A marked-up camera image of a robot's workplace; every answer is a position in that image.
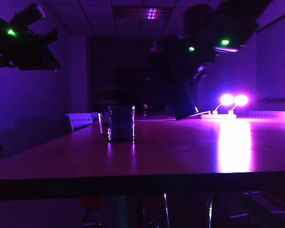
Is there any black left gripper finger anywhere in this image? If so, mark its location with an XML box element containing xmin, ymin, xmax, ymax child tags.
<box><xmin>18</xmin><ymin>44</ymin><xmax>62</xmax><ymax>71</ymax></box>
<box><xmin>44</xmin><ymin>28</ymin><xmax>59</xmax><ymax>46</ymax></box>

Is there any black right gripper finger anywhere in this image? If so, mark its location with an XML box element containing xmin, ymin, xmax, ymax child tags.
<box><xmin>161</xmin><ymin>57</ymin><xmax>200</xmax><ymax>84</ymax></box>

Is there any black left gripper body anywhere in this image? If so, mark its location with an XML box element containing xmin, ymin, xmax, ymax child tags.
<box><xmin>13</xmin><ymin>23</ymin><xmax>49</xmax><ymax>66</ymax></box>

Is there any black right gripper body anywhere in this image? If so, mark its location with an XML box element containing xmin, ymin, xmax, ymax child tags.
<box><xmin>180</xmin><ymin>35</ymin><xmax>218</xmax><ymax>68</ymax></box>

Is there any black thermos cup with flip lid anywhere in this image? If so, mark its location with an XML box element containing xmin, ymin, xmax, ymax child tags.
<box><xmin>148</xmin><ymin>34</ymin><xmax>200</xmax><ymax>120</ymax></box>

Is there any large black tv screen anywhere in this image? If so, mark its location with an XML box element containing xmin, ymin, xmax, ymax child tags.
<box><xmin>118</xmin><ymin>68</ymin><xmax>168</xmax><ymax>110</ymax></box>

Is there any louvred ceiling light fixture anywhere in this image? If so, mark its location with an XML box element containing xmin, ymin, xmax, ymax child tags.
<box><xmin>112</xmin><ymin>6</ymin><xmax>173</xmax><ymax>20</ymax></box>

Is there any textured clear glass mug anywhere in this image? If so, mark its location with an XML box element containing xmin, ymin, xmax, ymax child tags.
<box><xmin>98</xmin><ymin>105</ymin><xmax>135</xmax><ymax>143</ymax></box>

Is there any red seat chrome chair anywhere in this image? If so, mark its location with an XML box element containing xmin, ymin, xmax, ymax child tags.
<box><xmin>144</xmin><ymin>192</ymin><xmax>178</xmax><ymax>228</ymax></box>
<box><xmin>78</xmin><ymin>196</ymin><xmax>104</xmax><ymax>226</ymax></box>

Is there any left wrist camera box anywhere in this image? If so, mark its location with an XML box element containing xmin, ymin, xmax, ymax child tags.
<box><xmin>13</xmin><ymin>3</ymin><xmax>47</xmax><ymax>26</ymax></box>

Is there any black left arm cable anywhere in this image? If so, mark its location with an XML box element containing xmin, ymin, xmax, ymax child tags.
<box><xmin>0</xmin><ymin>52</ymin><xmax>23</xmax><ymax>69</ymax></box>

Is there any white power cable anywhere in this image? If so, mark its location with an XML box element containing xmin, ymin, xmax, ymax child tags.
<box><xmin>135</xmin><ymin>110</ymin><xmax>213</xmax><ymax>122</ymax></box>

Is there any low wall cabinet shelf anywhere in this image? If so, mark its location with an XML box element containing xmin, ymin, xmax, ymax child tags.
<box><xmin>94</xmin><ymin>87</ymin><xmax>120</xmax><ymax>106</ymax></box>

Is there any wall whiteboard with dark frame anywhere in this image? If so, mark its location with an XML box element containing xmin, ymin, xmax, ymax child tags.
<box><xmin>256</xmin><ymin>9</ymin><xmax>285</xmax><ymax>101</ymax></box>

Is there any grey metal table pedestal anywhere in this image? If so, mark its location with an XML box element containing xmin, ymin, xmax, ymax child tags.
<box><xmin>102</xmin><ymin>195</ymin><xmax>145</xmax><ymax>228</ymax></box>

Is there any grey metal chair frame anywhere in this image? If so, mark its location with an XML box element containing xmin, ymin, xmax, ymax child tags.
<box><xmin>206</xmin><ymin>190</ymin><xmax>285</xmax><ymax>228</ymax></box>

